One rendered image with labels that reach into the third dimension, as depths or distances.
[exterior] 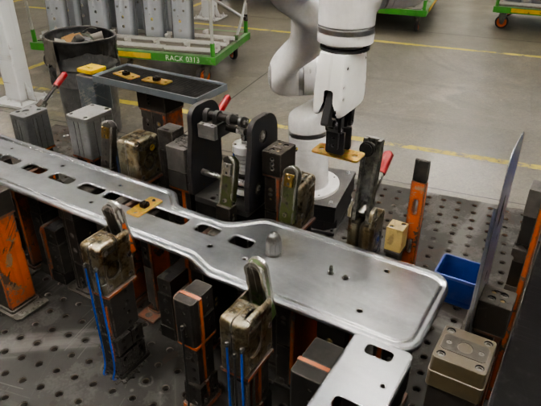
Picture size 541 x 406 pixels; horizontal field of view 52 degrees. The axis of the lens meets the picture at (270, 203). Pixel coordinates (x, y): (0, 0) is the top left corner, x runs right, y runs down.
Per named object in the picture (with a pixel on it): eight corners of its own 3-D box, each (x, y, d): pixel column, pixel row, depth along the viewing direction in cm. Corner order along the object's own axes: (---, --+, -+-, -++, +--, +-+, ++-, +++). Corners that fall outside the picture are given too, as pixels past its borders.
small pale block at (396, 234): (369, 362, 125) (386, 226, 107) (374, 352, 128) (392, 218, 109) (383, 368, 124) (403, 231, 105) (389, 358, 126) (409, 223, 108)
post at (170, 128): (170, 256, 160) (155, 127, 140) (181, 247, 164) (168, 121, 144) (183, 261, 158) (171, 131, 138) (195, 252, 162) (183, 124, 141)
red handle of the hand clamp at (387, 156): (350, 209, 112) (379, 147, 117) (352, 214, 114) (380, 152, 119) (370, 215, 110) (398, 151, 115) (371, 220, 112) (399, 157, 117)
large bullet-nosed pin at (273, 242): (262, 260, 111) (262, 233, 108) (270, 252, 113) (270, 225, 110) (276, 265, 109) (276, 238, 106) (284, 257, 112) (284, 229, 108)
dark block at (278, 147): (262, 295, 145) (261, 149, 124) (276, 281, 150) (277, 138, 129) (278, 302, 143) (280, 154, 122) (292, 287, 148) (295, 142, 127)
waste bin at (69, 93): (43, 139, 403) (21, 38, 366) (91, 113, 445) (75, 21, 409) (101, 151, 386) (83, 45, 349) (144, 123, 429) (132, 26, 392)
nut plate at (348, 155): (310, 151, 93) (310, 145, 92) (320, 143, 96) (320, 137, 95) (357, 163, 89) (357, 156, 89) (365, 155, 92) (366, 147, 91)
